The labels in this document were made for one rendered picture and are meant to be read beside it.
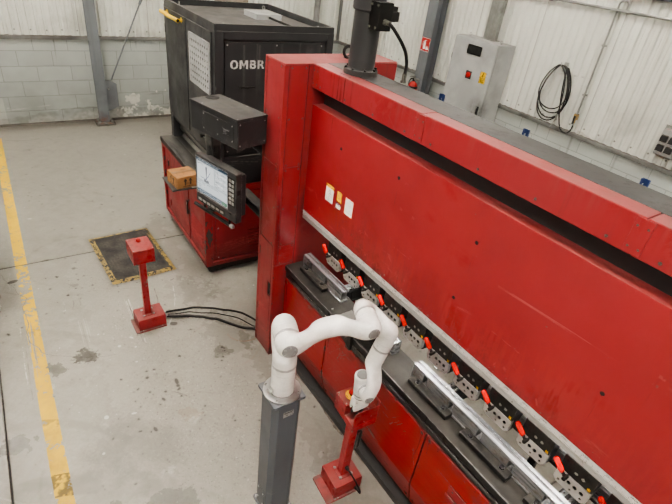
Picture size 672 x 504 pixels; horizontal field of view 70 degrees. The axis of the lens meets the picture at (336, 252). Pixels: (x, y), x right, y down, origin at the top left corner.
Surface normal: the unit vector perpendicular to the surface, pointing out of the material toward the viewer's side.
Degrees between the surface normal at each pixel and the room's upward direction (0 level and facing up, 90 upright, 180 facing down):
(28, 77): 90
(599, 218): 90
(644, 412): 90
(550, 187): 90
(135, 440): 0
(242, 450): 0
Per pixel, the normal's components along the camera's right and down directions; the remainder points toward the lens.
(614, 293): -0.83, 0.22
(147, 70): 0.54, 0.50
